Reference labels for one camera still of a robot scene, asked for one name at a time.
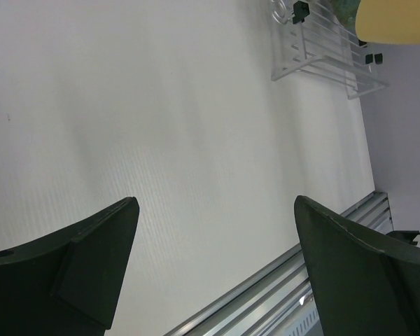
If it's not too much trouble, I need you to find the teal green mug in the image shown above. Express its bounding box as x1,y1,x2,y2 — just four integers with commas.
330,0,361,30

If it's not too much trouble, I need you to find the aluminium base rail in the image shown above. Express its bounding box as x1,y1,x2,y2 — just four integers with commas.
162,190,393,336

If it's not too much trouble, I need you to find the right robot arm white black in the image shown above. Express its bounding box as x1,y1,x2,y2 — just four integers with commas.
386,230,420,248

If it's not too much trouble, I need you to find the perforated cable duct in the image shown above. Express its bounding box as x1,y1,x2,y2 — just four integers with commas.
274,307,319,336

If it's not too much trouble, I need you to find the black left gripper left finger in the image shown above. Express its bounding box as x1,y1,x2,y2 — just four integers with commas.
0,197,139,335

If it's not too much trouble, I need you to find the clear dish rack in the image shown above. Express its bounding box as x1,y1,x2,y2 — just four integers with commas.
270,1,389,99

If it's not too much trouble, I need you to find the yellow mug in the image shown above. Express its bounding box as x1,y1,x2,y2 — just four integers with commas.
356,0,420,45

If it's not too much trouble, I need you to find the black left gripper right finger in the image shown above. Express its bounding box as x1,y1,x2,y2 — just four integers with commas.
294,195,420,335

